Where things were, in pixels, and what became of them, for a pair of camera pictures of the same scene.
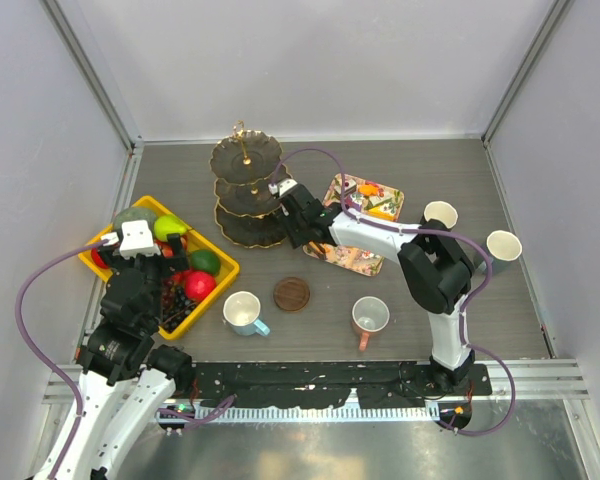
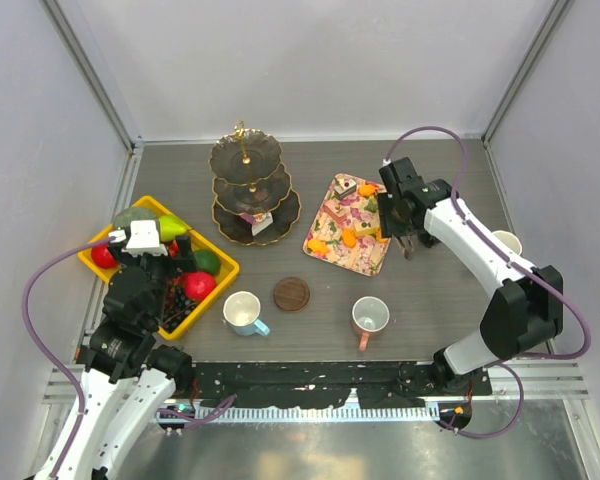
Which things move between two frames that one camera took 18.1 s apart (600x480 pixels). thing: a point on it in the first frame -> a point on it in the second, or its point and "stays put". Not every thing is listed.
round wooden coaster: x=291 y=293 stays put
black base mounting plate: x=361 y=384 stays put
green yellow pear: x=168 y=224 stays put
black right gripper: x=285 y=222 -> x=388 y=227
